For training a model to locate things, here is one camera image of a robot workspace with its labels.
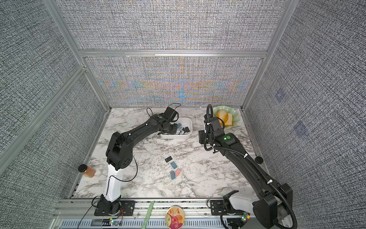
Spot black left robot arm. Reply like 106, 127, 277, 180
103, 112, 179, 202

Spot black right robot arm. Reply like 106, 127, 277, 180
199, 129, 298, 229

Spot white storage box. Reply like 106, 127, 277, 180
160, 117, 193, 139

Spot teal eraser bottom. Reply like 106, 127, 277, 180
170, 171, 175, 180

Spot bread pieces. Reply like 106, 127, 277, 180
216, 110, 233, 127

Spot green scalloped plate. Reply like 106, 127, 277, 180
213, 106, 241, 128

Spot small black-capped jar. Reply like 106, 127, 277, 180
254, 156, 264, 165

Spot round colourful tin lid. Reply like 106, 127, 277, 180
165, 206, 185, 229

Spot orange black-capped jar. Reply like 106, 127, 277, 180
78, 164, 95, 178

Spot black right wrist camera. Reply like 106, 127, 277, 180
204, 114, 224, 132

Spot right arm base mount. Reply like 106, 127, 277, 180
206, 190, 239, 216

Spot green strip on rail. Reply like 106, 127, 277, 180
141, 201, 155, 229

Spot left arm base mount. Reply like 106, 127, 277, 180
94, 200, 136, 217

